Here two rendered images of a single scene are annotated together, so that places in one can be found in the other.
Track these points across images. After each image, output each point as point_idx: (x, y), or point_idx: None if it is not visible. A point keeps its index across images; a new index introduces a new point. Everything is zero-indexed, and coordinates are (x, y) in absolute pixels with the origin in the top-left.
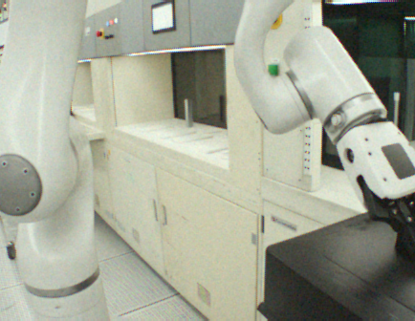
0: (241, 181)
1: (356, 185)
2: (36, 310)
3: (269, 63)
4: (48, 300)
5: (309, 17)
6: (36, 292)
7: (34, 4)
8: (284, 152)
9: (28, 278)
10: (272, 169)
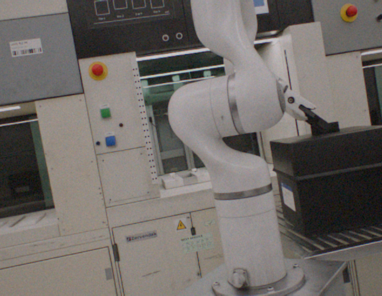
0: (79, 225)
1: (299, 110)
2: (266, 208)
3: (97, 109)
4: (271, 192)
5: (136, 67)
6: (267, 189)
7: (239, 4)
8: (127, 177)
9: (262, 180)
10: (116, 197)
